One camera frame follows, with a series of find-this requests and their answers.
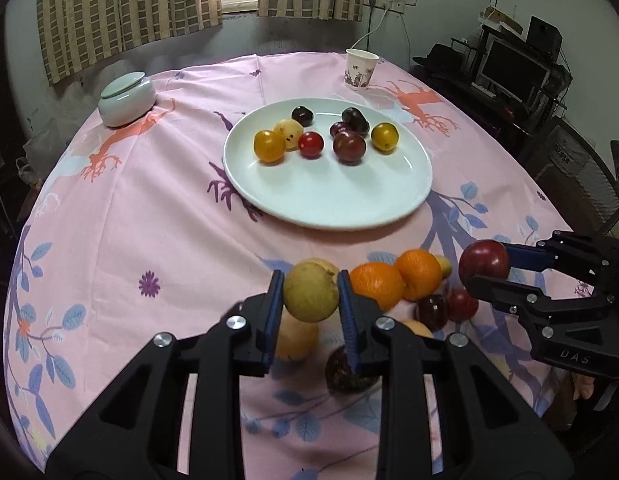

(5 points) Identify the person's right hand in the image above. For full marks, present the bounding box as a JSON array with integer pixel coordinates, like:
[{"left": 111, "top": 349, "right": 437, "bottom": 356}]
[{"left": 572, "top": 374, "right": 595, "bottom": 401}]

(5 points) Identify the left checkered curtain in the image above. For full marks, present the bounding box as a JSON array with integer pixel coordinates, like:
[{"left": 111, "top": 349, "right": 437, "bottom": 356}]
[{"left": 36, "top": 0, "right": 222, "bottom": 86}]

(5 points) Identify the white wall power strip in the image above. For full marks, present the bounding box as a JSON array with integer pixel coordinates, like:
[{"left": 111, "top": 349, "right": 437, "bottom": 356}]
[{"left": 366, "top": 0, "right": 406, "bottom": 14}]

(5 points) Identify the dark cherry plum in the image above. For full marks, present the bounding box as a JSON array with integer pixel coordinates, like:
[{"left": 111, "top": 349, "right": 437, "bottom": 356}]
[{"left": 341, "top": 107, "right": 370, "bottom": 136}]

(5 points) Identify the white round plate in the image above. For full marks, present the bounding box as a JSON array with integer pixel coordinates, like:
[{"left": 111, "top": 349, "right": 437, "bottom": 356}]
[{"left": 222, "top": 98, "right": 433, "bottom": 231}]

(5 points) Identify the computer monitor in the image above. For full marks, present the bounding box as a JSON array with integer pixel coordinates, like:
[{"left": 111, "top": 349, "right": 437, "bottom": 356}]
[{"left": 479, "top": 38, "right": 550, "bottom": 105}]

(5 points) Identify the small yellow-green fruit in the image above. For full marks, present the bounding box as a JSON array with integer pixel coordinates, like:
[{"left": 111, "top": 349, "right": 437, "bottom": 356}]
[{"left": 434, "top": 255, "right": 454, "bottom": 280}]

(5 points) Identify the orange mandarin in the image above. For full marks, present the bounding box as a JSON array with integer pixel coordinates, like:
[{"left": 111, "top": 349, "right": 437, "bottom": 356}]
[
  {"left": 349, "top": 262, "right": 405, "bottom": 312},
  {"left": 394, "top": 249, "right": 443, "bottom": 301}
]

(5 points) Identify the patterned paper cup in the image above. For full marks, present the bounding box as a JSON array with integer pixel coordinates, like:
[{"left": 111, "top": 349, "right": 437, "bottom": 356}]
[{"left": 344, "top": 48, "right": 379, "bottom": 89}]

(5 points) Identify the dark purple passion fruit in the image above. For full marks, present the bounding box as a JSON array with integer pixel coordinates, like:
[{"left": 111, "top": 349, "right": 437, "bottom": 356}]
[{"left": 325, "top": 346, "right": 380, "bottom": 394}]

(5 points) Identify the pale yellow small fruit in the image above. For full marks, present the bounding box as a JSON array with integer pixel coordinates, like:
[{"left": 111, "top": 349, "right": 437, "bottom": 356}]
[{"left": 273, "top": 118, "right": 304, "bottom": 151}]

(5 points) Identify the tan round pear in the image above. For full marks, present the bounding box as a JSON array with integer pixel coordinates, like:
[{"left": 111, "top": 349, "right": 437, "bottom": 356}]
[{"left": 284, "top": 261, "right": 340, "bottom": 323}]

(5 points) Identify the white lidded ceramic jar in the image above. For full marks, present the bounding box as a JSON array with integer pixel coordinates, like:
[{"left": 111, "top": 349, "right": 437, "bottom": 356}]
[{"left": 98, "top": 72, "right": 156, "bottom": 128}]

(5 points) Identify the yellow cherry tomato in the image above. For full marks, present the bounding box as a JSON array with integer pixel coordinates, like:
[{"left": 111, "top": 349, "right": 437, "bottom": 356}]
[{"left": 253, "top": 130, "right": 287, "bottom": 165}]

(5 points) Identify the pink patterned tablecloth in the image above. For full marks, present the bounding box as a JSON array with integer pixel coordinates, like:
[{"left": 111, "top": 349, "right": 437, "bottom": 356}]
[{"left": 4, "top": 53, "right": 565, "bottom": 469}]

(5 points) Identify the white power cable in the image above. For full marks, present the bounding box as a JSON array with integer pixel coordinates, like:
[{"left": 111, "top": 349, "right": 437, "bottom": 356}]
[{"left": 349, "top": 4, "right": 392, "bottom": 51}]

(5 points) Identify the red cherry tomato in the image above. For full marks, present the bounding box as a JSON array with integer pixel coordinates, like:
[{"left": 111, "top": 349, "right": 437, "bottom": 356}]
[{"left": 298, "top": 131, "right": 325, "bottom": 159}]

